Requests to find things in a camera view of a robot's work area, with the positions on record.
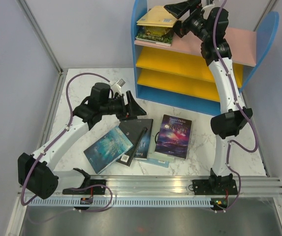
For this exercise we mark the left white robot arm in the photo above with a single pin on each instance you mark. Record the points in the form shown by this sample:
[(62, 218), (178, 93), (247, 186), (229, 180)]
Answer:
[(36, 171)]

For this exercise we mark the black notebook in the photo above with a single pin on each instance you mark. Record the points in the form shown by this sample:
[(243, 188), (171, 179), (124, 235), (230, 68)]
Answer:
[(134, 130)]

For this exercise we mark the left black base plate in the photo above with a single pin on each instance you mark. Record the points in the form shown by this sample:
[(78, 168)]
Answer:
[(89, 187)]

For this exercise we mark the dark Wuthering Heights book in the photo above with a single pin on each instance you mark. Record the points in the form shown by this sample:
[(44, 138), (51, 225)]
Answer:
[(143, 148)]

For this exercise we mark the light blue thin book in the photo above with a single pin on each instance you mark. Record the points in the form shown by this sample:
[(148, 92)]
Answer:
[(160, 163)]

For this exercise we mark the grey book with G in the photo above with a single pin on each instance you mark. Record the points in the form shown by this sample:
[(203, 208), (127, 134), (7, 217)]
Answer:
[(157, 156)]

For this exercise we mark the aluminium frame post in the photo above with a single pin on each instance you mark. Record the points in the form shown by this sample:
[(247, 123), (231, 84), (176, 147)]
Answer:
[(39, 33), (268, 8)]

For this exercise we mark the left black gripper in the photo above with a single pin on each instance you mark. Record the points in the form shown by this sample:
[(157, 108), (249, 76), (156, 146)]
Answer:
[(131, 110)]

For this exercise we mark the yellow paperback book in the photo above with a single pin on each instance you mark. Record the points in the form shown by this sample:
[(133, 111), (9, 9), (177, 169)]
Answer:
[(158, 16)]

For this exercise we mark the light blue slotted cable duct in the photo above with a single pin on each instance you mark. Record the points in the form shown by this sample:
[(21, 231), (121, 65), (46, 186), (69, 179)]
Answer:
[(101, 201)]

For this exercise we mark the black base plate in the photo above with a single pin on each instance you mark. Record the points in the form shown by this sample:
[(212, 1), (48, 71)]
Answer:
[(204, 187), (89, 187)]

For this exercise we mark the purple Robinson Crusoe book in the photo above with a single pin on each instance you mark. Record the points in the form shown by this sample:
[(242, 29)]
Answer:
[(173, 137)]

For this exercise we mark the green gold fantasy book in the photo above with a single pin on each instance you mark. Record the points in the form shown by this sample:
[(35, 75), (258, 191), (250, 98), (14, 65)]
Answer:
[(157, 35)]

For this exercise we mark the blue shelf with coloured boards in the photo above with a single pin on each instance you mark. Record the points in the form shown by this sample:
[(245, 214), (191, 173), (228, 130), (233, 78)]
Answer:
[(178, 76)]

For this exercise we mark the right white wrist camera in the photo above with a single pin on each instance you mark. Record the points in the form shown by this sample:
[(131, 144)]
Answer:
[(207, 4)]

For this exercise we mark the teal blue book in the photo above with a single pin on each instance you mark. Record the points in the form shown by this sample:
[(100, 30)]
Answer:
[(106, 150)]

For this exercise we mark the aluminium mounting rail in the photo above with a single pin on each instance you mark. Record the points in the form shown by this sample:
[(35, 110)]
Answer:
[(150, 185)]

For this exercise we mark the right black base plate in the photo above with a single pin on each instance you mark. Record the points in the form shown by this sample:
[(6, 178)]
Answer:
[(204, 187)]

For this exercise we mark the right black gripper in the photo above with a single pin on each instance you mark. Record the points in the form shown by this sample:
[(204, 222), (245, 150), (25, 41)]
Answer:
[(177, 9)]

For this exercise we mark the left aluminium frame post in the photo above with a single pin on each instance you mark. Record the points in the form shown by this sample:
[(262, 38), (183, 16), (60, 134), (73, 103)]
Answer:
[(39, 33)]

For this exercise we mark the right aluminium frame post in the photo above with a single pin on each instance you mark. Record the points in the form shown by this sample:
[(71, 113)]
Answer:
[(268, 8)]

